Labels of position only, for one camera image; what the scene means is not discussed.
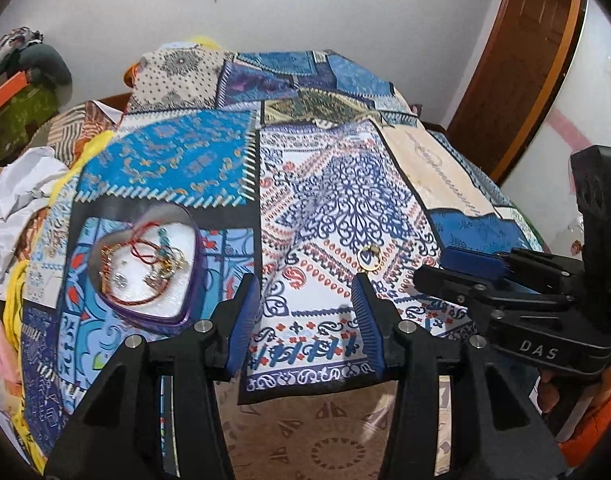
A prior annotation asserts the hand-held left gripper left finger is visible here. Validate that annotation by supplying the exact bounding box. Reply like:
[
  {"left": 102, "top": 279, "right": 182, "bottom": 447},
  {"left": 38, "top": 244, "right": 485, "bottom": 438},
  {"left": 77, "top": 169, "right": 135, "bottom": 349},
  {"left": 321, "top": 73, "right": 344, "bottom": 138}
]
[{"left": 43, "top": 274, "right": 262, "bottom": 480}]

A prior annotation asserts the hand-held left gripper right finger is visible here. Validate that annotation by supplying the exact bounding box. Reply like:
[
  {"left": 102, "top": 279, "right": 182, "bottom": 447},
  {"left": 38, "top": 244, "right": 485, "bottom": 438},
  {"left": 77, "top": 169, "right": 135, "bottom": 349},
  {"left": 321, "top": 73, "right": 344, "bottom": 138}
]
[{"left": 350, "top": 272, "right": 569, "bottom": 480}]

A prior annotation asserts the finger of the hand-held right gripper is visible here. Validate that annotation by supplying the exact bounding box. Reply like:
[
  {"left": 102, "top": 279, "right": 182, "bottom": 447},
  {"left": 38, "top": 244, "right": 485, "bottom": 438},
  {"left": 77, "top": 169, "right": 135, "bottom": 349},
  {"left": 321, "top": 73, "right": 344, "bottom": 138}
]
[
  {"left": 439, "top": 246, "right": 586, "bottom": 291},
  {"left": 414, "top": 264, "right": 579, "bottom": 322}
]

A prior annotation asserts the heart-shaped purple tin box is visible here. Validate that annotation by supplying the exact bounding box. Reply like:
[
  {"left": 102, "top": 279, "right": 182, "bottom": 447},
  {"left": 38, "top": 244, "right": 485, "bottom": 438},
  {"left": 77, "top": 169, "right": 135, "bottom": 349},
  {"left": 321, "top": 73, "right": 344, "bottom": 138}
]
[{"left": 88, "top": 203, "right": 205, "bottom": 337}]

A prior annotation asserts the gold ring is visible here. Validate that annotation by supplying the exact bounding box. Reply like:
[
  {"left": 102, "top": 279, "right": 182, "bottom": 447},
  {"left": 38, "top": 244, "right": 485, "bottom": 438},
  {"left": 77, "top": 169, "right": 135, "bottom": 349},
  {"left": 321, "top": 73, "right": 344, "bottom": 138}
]
[{"left": 356, "top": 244, "right": 385, "bottom": 274}]

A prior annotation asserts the tangle of jewelry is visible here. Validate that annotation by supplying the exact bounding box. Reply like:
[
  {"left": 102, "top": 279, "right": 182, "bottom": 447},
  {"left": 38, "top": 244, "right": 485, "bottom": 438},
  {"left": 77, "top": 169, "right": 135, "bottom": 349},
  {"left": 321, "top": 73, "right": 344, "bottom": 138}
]
[{"left": 100, "top": 224, "right": 190, "bottom": 307}]

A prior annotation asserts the person's right hand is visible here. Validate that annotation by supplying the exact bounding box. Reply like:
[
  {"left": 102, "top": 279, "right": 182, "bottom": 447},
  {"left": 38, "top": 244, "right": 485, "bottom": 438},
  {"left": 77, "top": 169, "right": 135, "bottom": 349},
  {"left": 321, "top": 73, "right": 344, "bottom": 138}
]
[{"left": 536, "top": 366, "right": 562, "bottom": 415}]

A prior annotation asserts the patchwork printed blanket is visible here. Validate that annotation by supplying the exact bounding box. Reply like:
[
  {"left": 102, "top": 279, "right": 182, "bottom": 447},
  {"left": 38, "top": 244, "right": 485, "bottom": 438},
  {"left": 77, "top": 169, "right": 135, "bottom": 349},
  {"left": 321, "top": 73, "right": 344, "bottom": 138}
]
[{"left": 16, "top": 47, "right": 546, "bottom": 480}]

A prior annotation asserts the brown wooden door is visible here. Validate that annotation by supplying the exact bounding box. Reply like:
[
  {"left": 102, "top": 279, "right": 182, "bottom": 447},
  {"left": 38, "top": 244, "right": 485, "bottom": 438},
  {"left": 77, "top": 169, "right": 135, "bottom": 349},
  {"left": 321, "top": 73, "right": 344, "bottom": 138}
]
[{"left": 445, "top": 0, "right": 587, "bottom": 187}]

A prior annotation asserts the orange striped quilt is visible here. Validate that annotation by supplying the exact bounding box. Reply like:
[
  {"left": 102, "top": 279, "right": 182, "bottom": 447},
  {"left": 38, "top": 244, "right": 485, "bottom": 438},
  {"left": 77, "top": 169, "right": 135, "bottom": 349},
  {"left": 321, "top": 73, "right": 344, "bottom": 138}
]
[{"left": 30, "top": 100, "right": 122, "bottom": 162}]

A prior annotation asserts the white crumpled cloth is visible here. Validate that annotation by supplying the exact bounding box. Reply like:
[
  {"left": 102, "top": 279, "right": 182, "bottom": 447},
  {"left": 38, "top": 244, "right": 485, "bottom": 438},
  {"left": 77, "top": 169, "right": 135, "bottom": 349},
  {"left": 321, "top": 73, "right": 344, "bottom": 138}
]
[{"left": 0, "top": 147, "right": 72, "bottom": 293}]

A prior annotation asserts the yellow cushion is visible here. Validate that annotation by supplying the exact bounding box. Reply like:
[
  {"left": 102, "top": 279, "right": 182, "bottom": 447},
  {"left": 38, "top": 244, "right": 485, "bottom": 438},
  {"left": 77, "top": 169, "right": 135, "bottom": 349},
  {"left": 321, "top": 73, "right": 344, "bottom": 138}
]
[{"left": 184, "top": 34, "right": 222, "bottom": 52}]

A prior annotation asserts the green patterned cloth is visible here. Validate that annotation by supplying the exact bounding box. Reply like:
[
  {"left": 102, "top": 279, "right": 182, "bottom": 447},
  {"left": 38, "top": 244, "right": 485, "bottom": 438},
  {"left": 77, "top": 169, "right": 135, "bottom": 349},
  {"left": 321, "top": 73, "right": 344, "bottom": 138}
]
[{"left": 0, "top": 84, "right": 62, "bottom": 163}]

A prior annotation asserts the orange box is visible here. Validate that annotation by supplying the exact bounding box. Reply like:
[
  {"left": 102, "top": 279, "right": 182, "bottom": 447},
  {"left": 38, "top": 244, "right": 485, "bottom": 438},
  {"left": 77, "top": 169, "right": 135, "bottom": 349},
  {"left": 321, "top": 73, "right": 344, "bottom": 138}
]
[{"left": 0, "top": 72, "right": 29, "bottom": 117}]

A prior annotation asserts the pile of clothes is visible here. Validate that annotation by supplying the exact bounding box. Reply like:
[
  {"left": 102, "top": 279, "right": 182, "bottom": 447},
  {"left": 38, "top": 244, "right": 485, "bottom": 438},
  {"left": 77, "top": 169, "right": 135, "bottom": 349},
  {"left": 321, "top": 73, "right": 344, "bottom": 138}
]
[{"left": 0, "top": 27, "right": 72, "bottom": 92}]

